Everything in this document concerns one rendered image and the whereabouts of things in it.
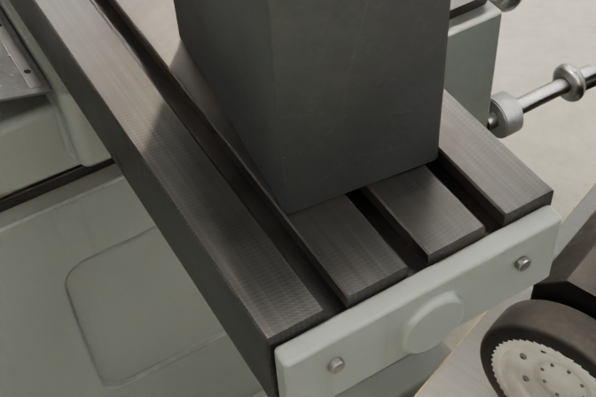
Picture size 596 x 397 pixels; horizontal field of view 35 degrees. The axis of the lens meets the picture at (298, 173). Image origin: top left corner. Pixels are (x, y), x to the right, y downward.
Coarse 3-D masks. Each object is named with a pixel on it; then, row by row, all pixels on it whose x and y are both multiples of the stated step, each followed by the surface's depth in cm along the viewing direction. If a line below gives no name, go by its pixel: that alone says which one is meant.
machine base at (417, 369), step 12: (432, 348) 146; (444, 348) 146; (408, 360) 145; (420, 360) 145; (432, 360) 145; (444, 360) 145; (384, 372) 144; (396, 372) 144; (408, 372) 144; (420, 372) 143; (432, 372) 143; (360, 384) 143; (372, 384) 142; (384, 384) 142; (396, 384) 142; (408, 384) 142; (420, 384) 142; (252, 396) 142; (264, 396) 142; (336, 396) 141; (348, 396) 141; (360, 396) 141; (372, 396) 141; (384, 396) 141; (396, 396) 141; (408, 396) 142
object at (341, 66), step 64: (192, 0) 69; (256, 0) 54; (320, 0) 54; (384, 0) 56; (448, 0) 58; (256, 64) 59; (320, 64) 57; (384, 64) 59; (256, 128) 64; (320, 128) 61; (384, 128) 63; (320, 192) 65
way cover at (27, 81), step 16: (0, 16) 95; (0, 32) 93; (0, 48) 91; (16, 48) 91; (16, 64) 89; (32, 64) 90; (0, 80) 87; (16, 80) 87; (32, 80) 88; (0, 96) 85; (16, 96) 85; (32, 96) 86
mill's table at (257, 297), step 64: (64, 0) 84; (128, 0) 83; (64, 64) 83; (128, 64) 77; (192, 64) 77; (128, 128) 72; (192, 128) 75; (448, 128) 70; (192, 192) 67; (256, 192) 70; (384, 192) 66; (448, 192) 66; (512, 192) 66; (192, 256) 68; (256, 256) 63; (320, 256) 63; (384, 256) 63; (448, 256) 64; (512, 256) 65; (256, 320) 60; (320, 320) 61; (384, 320) 61; (448, 320) 65; (320, 384) 62
